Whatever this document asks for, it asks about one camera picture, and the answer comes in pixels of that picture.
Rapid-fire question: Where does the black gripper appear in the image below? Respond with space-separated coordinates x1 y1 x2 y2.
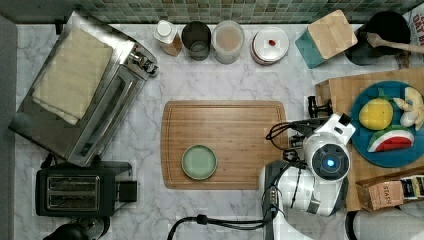
289 118 328 147

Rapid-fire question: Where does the black drawer handle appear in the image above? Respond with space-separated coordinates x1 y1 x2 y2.
308 96 333 118

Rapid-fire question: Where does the wooden drawer unit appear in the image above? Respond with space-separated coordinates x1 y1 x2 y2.
315 67 424 211

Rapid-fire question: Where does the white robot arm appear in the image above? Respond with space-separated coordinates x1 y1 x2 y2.
259 114 355 240

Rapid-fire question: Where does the yellow toy lemon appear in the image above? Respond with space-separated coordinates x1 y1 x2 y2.
359 98 393 130

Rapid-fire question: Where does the wooden cutting board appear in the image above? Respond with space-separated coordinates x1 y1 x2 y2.
161 100 286 190

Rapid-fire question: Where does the toy watermelon slice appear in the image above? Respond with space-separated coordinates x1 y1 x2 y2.
367 125 415 153

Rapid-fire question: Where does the white lidded bowl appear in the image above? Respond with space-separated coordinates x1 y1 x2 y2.
250 27 289 65

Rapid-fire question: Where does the teal box with wooden lid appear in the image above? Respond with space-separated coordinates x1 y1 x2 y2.
295 9 358 69

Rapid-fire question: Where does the blue plate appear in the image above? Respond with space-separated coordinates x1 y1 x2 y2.
350 81 424 168

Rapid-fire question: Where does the brown tea box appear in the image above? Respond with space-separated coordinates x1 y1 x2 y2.
357 181 404 211

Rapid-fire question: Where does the toy garlic banana piece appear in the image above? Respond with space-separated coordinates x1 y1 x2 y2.
393 87 424 131

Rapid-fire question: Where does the wooden spoon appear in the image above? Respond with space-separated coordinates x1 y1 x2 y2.
366 32 424 54

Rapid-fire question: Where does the small green plate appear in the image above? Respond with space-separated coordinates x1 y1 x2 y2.
181 145 218 180

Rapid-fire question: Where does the clear plastic container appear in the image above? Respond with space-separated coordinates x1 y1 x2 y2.
212 21 245 64

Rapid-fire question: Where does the white paper towel roll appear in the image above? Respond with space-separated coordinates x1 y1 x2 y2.
345 208 424 240

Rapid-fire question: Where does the black utensil holder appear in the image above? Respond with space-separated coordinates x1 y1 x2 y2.
345 11 411 66

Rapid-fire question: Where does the dark glass jar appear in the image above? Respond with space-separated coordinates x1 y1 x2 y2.
181 21 211 61

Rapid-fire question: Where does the oat package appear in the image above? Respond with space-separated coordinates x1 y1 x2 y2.
403 3 424 46

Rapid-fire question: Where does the white-capped amber bottle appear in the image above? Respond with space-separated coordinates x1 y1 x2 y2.
154 20 182 57

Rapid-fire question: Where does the black kettle top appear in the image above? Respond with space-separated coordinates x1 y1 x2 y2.
43 217 110 240

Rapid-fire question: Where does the folded beige cloth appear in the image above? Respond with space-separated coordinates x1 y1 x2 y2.
32 29 113 125

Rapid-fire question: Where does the black two-slot toaster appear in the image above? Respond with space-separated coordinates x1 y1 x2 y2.
35 161 137 217

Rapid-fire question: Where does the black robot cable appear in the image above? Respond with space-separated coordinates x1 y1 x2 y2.
166 120 309 240

